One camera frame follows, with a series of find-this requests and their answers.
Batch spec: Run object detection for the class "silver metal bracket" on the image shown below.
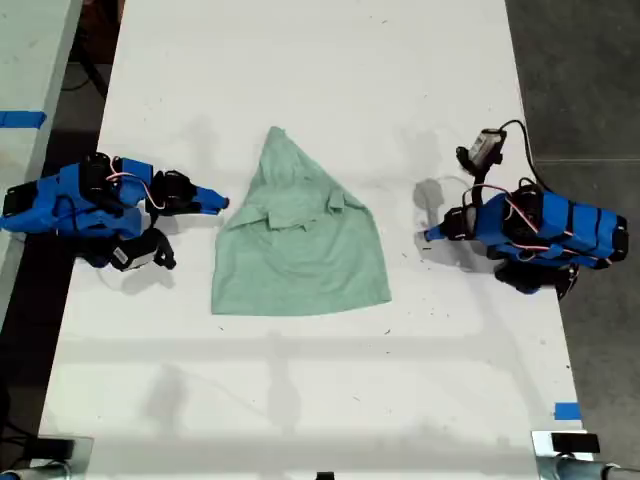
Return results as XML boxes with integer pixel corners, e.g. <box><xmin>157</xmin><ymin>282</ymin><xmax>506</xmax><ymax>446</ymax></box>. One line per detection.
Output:
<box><xmin>29</xmin><ymin>435</ymin><xmax>95</xmax><ymax>469</ymax></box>
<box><xmin>531</xmin><ymin>429</ymin><xmax>604</xmax><ymax>459</ymax></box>

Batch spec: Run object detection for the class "black silver camera box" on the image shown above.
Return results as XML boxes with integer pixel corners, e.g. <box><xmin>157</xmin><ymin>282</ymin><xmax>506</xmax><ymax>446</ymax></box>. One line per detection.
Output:
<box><xmin>109</xmin><ymin>237</ymin><xmax>156</xmax><ymax>274</ymax></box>
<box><xmin>457</xmin><ymin>127</ymin><xmax>509</xmax><ymax>174</ymax></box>

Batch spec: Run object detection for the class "pale side table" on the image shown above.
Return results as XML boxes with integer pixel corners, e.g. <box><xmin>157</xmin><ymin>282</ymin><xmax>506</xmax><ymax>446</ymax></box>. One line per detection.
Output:
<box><xmin>0</xmin><ymin>0</ymin><xmax>84</xmax><ymax>321</ymax></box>

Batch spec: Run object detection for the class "small black box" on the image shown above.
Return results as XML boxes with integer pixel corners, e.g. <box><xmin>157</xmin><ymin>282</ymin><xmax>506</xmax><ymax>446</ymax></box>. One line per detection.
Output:
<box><xmin>551</xmin><ymin>433</ymin><xmax>600</xmax><ymax>454</ymax></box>
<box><xmin>37</xmin><ymin>438</ymin><xmax>76</xmax><ymax>460</ymax></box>

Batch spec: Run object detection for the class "black camera stalk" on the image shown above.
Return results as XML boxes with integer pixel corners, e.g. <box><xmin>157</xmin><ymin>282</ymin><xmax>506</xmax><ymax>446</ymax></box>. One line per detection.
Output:
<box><xmin>469</xmin><ymin>167</ymin><xmax>490</xmax><ymax>201</ymax></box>
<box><xmin>148</xmin><ymin>229</ymin><xmax>178</xmax><ymax>271</ymax></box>

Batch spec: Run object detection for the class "pale green T-shirt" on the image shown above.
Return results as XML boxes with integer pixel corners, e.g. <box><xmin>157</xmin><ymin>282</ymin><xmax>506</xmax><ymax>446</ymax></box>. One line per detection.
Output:
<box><xmin>209</xmin><ymin>125</ymin><xmax>393</xmax><ymax>317</ymax></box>

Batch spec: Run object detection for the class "long blue tape strip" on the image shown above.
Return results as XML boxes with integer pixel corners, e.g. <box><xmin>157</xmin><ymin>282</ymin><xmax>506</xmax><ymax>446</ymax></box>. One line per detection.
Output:
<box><xmin>0</xmin><ymin>110</ymin><xmax>48</xmax><ymax>129</ymax></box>

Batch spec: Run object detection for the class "black camera cable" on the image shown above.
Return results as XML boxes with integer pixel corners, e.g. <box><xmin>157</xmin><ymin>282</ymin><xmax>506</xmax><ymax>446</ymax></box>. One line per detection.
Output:
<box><xmin>497</xmin><ymin>118</ymin><xmax>554</xmax><ymax>194</ymax></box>

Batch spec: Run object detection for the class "black floor cable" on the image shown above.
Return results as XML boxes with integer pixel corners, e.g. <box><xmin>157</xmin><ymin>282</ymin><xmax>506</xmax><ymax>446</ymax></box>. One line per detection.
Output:
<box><xmin>62</xmin><ymin>29</ymin><xmax>110</xmax><ymax>100</ymax></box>

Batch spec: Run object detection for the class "grey metal tube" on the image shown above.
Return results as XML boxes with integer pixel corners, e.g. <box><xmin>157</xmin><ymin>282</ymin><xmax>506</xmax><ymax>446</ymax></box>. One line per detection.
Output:
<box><xmin>0</xmin><ymin>462</ymin><xmax>69</xmax><ymax>480</ymax></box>
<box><xmin>537</xmin><ymin>454</ymin><xmax>640</xmax><ymax>480</ymax></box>

